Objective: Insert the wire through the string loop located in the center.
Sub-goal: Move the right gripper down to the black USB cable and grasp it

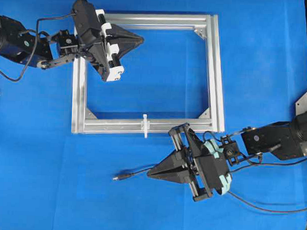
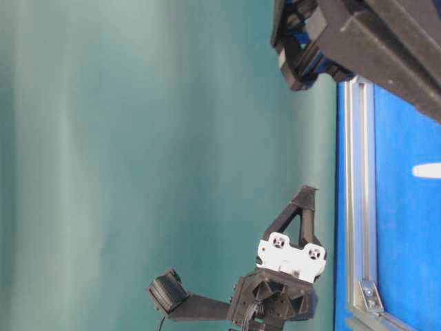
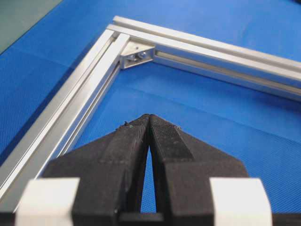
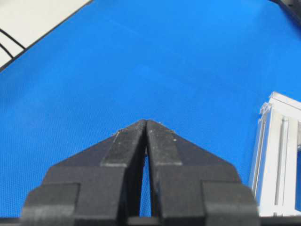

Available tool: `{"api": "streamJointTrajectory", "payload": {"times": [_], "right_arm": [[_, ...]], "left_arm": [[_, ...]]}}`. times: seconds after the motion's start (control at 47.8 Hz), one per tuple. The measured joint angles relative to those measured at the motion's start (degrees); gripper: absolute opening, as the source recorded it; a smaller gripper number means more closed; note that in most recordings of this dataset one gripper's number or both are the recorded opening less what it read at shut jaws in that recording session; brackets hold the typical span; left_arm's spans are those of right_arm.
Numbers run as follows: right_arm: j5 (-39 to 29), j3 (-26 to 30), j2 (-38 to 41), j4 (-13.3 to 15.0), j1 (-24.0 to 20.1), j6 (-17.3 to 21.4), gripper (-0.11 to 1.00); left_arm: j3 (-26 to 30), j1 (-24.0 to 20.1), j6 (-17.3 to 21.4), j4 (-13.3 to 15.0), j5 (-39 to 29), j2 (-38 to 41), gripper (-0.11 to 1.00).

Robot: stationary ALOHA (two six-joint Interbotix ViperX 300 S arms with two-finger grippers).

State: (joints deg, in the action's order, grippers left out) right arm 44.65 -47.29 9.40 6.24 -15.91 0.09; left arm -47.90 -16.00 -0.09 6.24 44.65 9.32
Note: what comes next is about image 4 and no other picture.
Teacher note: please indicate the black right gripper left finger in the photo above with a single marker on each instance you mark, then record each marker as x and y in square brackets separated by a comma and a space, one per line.
[92, 187]

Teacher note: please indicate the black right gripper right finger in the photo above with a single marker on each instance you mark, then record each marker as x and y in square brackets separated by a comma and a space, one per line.
[193, 187]

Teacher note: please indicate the blue cloth mat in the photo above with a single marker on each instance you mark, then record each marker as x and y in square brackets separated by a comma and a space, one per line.
[202, 68]

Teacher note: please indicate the aluminium extrusion frame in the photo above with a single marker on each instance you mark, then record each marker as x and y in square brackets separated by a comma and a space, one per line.
[273, 176]

